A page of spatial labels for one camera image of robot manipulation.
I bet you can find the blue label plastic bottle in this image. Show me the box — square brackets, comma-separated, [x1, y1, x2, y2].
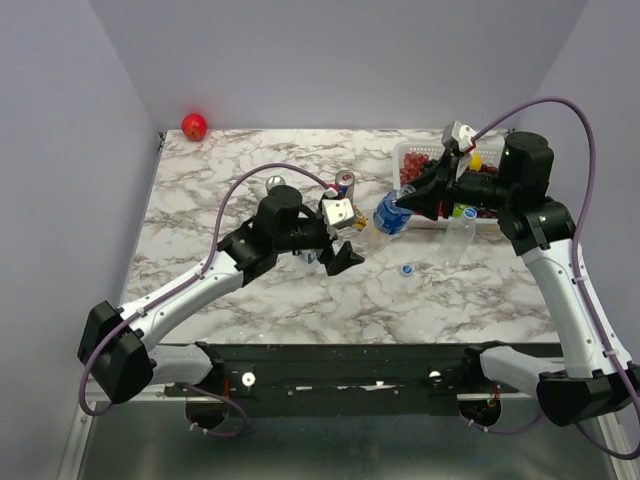
[361, 185, 415, 251]

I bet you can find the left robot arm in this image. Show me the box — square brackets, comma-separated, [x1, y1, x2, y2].
[77, 185, 364, 404]

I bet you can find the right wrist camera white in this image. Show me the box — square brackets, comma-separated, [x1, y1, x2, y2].
[441, 121, 477, 156]

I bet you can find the right blue energy drink can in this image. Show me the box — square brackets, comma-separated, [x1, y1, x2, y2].
[334, 169, 356, 200]

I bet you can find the green toy fruit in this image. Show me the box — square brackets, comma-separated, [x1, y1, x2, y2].
[452, 204, 467, 218]

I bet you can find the white plastic basket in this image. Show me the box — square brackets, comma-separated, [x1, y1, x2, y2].
[392, 141, 503, 226]

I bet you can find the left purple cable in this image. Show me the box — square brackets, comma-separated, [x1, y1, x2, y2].
[78, 162, 341, 417]

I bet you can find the dark red grape bunch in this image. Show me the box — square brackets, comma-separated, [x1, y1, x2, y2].
[479, 164, 498, 177]

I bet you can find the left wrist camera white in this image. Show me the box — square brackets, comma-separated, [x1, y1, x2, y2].
[320, 198, 358, 231]

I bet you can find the left blue energy drink can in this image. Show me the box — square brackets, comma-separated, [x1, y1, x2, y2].
[265, 175, 286, 192]

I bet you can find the purple cable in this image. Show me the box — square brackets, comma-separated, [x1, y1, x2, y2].
[78, 162, 341, 417]
[467, 96, 640, 460]

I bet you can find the red apple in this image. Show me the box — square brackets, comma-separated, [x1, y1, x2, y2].
[181, 113, 208, 142]

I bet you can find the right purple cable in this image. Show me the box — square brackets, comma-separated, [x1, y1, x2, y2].
[467, 96, 640, 460]

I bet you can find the blue energy drink can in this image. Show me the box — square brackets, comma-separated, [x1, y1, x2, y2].
[265, 175, 286, 192]
[334, 169, 356, 200]

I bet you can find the yellow mango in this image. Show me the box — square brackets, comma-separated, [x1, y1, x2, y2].
[468, 154, 484, 172]

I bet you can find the yellow snack packet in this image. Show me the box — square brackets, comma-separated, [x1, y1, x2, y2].
[352, 205, 368, 232]

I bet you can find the red grape bunch left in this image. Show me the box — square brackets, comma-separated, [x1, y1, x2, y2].
[399, 151, 432, 185]

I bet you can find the clear plastic bottle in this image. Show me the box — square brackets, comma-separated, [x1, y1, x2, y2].
[439, 216, 477, 267]

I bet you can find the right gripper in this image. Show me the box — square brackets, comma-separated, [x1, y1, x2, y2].
[396, 146, 516, 221]

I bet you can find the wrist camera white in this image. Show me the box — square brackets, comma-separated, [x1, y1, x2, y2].
[441, 121, 477, 156]
[320, 198, 358, 231]

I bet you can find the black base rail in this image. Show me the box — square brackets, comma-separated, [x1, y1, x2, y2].
[164, 342, 531, 419]

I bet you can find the small clear labelled bottle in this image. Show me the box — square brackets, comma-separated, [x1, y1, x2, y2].
[298, 249, 318, 265]

